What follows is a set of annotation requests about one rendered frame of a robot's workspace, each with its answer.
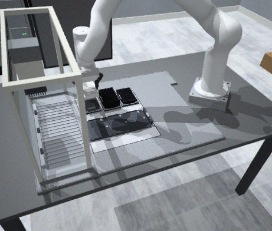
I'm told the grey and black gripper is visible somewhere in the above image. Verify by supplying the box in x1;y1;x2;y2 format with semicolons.
77;62;104;90

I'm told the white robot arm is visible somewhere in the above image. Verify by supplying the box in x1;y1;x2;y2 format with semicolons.
73;0;242;98

